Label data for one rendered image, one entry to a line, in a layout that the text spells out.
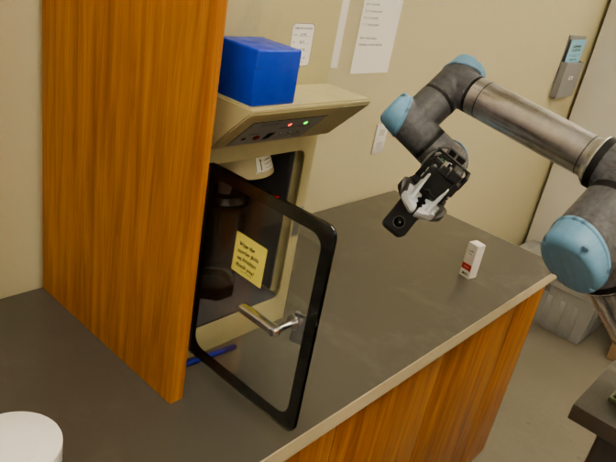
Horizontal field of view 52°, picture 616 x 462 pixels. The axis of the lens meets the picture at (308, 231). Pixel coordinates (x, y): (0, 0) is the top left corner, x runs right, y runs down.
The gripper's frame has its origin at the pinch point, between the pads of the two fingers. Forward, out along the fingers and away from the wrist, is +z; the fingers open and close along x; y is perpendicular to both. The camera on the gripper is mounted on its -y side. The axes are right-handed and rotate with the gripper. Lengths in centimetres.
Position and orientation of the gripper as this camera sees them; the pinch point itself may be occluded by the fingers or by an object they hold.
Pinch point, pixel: (412, 213)
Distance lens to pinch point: 97.2
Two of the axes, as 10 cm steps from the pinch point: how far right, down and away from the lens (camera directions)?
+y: 5.7, -6.9, -4.4
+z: -3.3, 3.0, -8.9
